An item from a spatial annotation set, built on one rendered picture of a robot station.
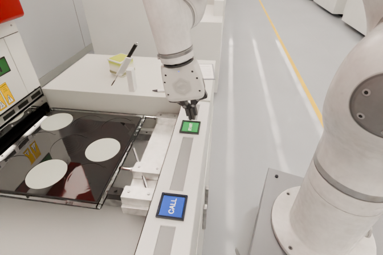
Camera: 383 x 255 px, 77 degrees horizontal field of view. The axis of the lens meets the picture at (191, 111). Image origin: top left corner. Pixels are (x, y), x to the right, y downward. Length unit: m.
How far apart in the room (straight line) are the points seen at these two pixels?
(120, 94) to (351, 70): 0.74
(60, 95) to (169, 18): 0.61
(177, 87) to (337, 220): 0.41
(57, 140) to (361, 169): 0.77
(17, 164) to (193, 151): 0.49
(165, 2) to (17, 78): 0.61
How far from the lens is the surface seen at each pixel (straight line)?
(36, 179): 0.76
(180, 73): 0.58
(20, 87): 0.98
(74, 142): 0.83
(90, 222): 0.72
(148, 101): 0.86
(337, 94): 0.28
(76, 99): 0.99
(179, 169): 0.59
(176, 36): 0.54
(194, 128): 0.69
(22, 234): 0.77
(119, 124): 0.85
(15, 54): 0.96
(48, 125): 0.94
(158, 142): 0.78
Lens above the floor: 1.40
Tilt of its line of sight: 35 degrees down
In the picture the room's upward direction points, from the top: straight up
